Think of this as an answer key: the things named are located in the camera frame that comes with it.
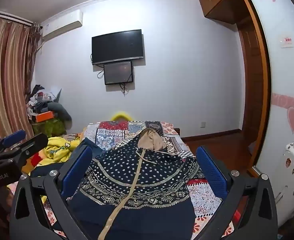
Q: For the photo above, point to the white refrigerator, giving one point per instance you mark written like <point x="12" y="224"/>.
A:
<point x="290" y="180"/>

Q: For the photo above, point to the green patterned cloth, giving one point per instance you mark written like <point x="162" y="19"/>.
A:
<point x="49" y="127"/>

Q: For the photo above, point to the yellow round object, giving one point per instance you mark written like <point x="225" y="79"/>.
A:
<point x="120" y="117"/>

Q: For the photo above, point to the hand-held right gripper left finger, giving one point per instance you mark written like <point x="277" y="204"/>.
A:
<point x="78" y="172"/>

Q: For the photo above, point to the orange box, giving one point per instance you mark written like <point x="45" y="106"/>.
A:
<point x="45" y="116"/>

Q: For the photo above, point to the curtain rod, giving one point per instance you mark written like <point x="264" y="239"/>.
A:
<point x="9" y="17"/>

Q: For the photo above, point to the red white door label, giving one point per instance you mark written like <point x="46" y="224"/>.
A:
<point x="286" y="41"/>

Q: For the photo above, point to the frosted sliding wardrobe door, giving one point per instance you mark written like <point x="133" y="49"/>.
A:
<point x="281" y="75"/>

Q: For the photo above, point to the wall socket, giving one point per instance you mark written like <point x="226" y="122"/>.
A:
<point x="202" y="124"/>

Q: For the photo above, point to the wooden bed frame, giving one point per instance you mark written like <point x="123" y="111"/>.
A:
<point x="176" y="131"/>

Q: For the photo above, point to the black wall television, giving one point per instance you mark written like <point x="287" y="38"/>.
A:
<point x="117" y="46"/>

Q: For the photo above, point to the yellow cartoon blanket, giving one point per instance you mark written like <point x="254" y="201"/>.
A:
<point x="59" y="147"/>

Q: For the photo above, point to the pile of mixed clothes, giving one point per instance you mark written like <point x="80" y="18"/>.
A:
<point x="40" y="102"/>

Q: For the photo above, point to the patchwork bedspread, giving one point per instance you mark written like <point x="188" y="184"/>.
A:
<point x="112" y="135"/>

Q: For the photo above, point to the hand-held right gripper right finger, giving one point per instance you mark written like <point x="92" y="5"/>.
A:
<point x="211" y="172"/>

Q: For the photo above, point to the navy patterned hooded jacket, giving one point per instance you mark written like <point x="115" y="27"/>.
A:
<point x="142" y="180"/>

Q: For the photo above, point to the white air conditioner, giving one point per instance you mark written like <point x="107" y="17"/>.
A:
<point x="62" y="25"/>

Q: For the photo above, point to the striped red curtain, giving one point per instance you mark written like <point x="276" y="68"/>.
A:
<point x="7" y="80"/>

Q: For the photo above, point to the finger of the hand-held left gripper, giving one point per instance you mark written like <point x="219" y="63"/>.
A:
<point x="13" y="137"/>
<point x="29" y="147"/>

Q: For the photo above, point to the small black wall monitor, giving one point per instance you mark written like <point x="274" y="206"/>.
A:
<point x="118" y="73"/>

